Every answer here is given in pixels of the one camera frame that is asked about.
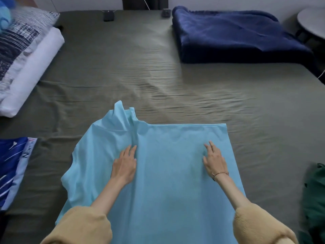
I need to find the person's right hand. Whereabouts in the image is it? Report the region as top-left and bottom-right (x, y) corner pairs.
(203, 141), (230, 181)

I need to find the fluffy blue plush item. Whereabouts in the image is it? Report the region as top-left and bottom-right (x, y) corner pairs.
(0, 0), (16, 31)

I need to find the plain white pillow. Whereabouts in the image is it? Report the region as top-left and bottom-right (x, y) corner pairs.
(0, 27), (65, 118)

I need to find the blue white patterned cloth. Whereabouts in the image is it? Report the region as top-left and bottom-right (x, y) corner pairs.
(0, 137), (38, 211)

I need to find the dark green cloth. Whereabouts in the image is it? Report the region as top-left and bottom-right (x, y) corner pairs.
(298, 163), (325, 244)

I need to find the beige fleece sleeve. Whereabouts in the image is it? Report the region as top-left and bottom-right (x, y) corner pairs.
(233, 202), (299, 244)
(40, 206), (113, 244)

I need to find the grey-green bed sheet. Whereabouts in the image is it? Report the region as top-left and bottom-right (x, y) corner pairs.
(0, 9), (325, 244)

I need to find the round grey side table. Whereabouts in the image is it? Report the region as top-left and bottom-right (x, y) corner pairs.
(295, 7), (325, 45)

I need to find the beige fleece left sleeve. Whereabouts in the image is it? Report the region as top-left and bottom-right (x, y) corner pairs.
(40, 206), (113, 244)

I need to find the person's right forearm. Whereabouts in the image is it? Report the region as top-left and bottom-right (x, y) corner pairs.
(214, 173), (252, 210)

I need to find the light blue cloth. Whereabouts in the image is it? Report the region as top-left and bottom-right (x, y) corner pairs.
(55, 100), (246, 244)

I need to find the folded navy blue blanket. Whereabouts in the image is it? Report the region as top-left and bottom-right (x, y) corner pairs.
(172, 6), (315, 64)

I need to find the person's left forearm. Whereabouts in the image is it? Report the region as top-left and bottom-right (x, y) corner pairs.
(90, 176), (128, 217)

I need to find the person's left hand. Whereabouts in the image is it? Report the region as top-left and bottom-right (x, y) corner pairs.
(110, 145), (138, 186)

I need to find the dark curtain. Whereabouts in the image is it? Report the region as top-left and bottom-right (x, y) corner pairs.
(122, 0), (169, 11)

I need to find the navy white striped pillow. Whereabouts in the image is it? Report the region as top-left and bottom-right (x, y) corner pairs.
(0, 7), (60, 100)

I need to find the beige fleece right sleeve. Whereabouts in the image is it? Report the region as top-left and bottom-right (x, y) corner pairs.
(233, 202), (299, 244)

